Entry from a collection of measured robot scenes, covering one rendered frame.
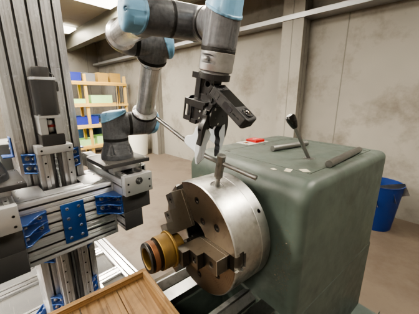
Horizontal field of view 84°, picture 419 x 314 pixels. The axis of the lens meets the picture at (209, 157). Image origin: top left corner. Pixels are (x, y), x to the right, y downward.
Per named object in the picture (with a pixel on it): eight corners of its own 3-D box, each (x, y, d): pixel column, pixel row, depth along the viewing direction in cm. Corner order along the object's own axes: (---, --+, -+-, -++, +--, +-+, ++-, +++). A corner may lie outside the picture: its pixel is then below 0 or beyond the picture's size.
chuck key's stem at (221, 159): (221, 194, 62) (227, 155, 57) (216, 197, 60) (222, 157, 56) (214, 190, 63) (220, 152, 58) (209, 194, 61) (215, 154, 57)
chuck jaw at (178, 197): (196, 223, 69) (184, 184, 71) (205, 220, 65) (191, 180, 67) (163, 237, 62) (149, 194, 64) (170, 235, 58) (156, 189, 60)
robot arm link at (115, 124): (101, 136, 116) (98, 109, 113) (129, 134, 122) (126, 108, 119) (103, 140, 106) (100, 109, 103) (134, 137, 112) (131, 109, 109)
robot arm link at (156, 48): (124, 124, 123) (130, 13, 83) (152, 122, 130) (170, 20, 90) (129, 141, 116) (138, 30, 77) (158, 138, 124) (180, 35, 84)
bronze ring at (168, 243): (169, 220, 64) (137, 233, 58) (189, 236, 57) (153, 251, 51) (171, 250, 66) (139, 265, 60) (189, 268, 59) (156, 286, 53)
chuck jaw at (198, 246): (211, 228, 63) (243, 249, 54) (211, 245, 64) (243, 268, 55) (176, 245, 57) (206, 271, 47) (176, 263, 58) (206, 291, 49)
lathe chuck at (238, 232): (186, 232, 87) (196, 156, 74) (247, 303, 66) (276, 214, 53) (164, 242, 82) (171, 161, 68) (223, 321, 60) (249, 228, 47)
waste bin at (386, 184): (403, 224, 274) (413, 178, 260) (400, 241, 242) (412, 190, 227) (355, 211, 305) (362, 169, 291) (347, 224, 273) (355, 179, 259)
